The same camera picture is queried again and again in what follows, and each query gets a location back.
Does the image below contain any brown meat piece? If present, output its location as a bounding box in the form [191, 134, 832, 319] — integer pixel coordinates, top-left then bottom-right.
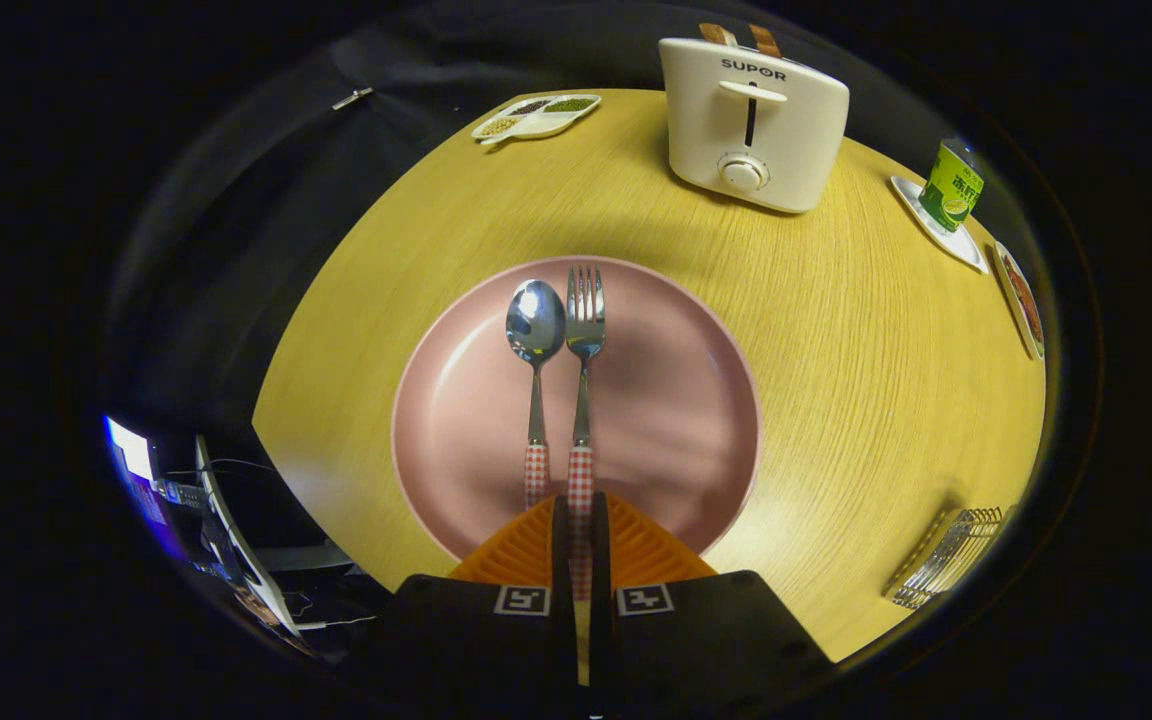
[1004, 252, 1044, 349]

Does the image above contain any metal wire cutlery basket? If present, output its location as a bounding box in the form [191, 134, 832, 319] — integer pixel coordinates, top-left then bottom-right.
[883, 506, 1017, 611]

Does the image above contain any white toaster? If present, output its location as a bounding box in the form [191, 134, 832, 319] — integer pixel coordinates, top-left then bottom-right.
[658, 37, 851, 215]

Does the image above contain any white divided seasoning dish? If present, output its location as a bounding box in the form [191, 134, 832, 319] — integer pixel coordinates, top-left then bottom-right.
[470, 93, 603, 147]

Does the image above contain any spoon with red checked handle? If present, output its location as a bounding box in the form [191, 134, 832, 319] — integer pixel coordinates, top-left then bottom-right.
[505, 279, 568, 511]

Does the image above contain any green label drink bottle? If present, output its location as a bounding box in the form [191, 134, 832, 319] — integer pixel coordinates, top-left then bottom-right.
[918, 138, 987, 233]

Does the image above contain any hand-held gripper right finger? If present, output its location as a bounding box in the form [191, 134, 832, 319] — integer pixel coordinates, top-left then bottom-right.
[591, 493, 832, 691]

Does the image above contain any white square coaster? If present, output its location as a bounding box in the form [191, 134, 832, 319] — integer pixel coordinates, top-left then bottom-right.
[889, 175, 990, 275]

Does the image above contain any fork with red checked handle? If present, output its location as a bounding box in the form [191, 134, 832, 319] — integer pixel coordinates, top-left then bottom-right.
[565, 266, 608, 601]

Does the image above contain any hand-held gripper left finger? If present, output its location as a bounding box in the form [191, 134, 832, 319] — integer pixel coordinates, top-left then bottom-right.
[376, 493, 578, 691]

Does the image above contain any white food plate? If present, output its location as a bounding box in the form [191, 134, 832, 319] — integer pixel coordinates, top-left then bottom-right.
[992, 240, 1047, 361]

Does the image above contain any pink round plate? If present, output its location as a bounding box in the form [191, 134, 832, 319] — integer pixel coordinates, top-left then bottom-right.
[391, 256, 763, 563]

